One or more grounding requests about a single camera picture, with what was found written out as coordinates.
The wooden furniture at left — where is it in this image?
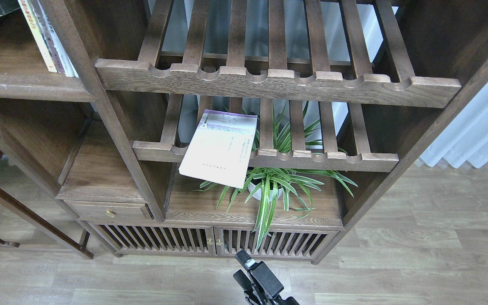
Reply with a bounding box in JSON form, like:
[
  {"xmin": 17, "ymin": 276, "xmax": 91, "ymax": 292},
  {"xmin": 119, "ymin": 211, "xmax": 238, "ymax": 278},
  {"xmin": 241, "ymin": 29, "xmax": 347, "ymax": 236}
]
[{"xmin": 0, "ymin": 156, "xmax": 83, "ymax": 262}]

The dark wooden bookshelf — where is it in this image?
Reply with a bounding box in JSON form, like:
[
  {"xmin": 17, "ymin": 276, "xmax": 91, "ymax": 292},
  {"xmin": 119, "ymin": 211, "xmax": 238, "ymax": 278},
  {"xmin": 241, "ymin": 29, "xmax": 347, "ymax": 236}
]
[{"xmin": 0, "ymin": 0, "xmax": 488, "ymax": 264}]

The spider plant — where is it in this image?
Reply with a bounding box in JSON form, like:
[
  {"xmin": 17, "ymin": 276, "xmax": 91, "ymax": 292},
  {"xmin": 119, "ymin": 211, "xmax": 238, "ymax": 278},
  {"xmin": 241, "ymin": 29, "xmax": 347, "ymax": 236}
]
[{"xmin": 193, "ymin": 101, "xmax": 358, "ymax": 251}]

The white plant pot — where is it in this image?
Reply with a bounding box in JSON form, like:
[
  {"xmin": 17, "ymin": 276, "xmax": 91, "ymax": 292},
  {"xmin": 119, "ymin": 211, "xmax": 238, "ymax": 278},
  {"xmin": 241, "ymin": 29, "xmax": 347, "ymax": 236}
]
[{"xmin": 248, "ymin": 178, "xmax": 274, "ymax": 201}]

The colourful 300 paperback book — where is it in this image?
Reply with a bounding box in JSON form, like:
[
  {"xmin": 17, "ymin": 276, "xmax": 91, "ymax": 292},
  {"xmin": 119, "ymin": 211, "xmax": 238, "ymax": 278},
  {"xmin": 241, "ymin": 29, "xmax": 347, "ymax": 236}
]
[{"xmin": 17, "ymin": 0, "xmax": 64, "ymax": 73}]

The white curtain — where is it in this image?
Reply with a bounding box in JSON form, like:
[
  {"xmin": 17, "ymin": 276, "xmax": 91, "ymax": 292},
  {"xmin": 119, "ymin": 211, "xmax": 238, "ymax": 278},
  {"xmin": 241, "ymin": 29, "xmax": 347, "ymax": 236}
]
[{"xmin": 418, "ymin": 83, "xmax": 488, "ymax": 168}]

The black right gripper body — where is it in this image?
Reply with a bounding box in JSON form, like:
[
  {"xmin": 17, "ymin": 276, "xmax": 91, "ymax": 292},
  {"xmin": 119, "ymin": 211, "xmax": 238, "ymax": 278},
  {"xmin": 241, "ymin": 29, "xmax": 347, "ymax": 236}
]
[{"xmin": 244, "ymin": 262, "xmax": 286, "ymax": 305}]

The white upright book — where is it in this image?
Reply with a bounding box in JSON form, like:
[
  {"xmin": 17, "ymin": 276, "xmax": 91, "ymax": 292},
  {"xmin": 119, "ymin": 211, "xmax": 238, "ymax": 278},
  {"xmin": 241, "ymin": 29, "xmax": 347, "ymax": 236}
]
[
  {"xmin": 67, "ymin": 56, "xmax": 79, "ymax": 78},
  {"xmin": 39, "ymin": 2, "xmax": 74, "ymax": 77}
]

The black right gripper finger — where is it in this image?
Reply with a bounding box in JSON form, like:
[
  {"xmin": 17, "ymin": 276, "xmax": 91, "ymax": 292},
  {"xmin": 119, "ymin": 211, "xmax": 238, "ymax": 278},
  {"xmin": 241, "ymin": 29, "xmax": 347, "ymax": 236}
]
[
  {"xmin": 235, "ymin": 250, "xmax": 256, "ymax": 270},
  {"xmin": 233, "ymin": 270, "xmax": 254, "ymax": 295}
]

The lavender white paperback book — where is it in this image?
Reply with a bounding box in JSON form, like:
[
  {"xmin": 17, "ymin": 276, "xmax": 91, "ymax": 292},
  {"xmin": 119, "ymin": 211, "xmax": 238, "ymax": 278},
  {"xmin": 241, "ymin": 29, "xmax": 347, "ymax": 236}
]
[{"xmin": 179, "ymin": 110, "xmax": 258, "ymax": 189}]

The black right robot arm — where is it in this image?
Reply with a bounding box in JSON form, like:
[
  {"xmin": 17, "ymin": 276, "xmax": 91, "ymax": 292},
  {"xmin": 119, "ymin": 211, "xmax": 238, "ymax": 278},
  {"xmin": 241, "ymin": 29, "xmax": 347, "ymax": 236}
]
[{"xmin": 233, "ymin": 250, "xmax": 299, "ymax": 305}]

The green and black thick book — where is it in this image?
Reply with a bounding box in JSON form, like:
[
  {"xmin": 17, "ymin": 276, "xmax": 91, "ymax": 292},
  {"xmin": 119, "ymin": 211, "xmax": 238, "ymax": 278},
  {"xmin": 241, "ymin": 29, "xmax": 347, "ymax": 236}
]
[{"xmin": 0, "ymin": 0, "xmax": 20, "ymax": 16}]

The brass drawer knob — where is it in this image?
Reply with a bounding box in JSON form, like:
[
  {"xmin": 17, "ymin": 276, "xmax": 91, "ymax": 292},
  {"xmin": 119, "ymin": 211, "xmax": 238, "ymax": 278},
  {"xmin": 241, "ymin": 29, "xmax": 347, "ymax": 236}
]
[{"xmin": 106, "ymin": 210, "xmax": 116, "ymax": 218}]

